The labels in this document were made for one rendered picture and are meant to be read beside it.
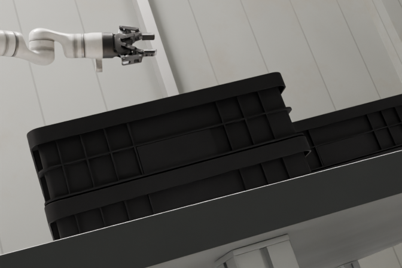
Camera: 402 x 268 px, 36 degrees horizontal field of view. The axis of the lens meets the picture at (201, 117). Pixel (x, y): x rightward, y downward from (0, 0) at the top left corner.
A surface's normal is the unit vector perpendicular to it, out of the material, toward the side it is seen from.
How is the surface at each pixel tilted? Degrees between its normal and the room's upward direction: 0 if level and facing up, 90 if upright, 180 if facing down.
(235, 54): 90
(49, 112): 90
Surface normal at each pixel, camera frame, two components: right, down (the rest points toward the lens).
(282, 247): 0.26, -0.39
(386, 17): -0.91, 0.19
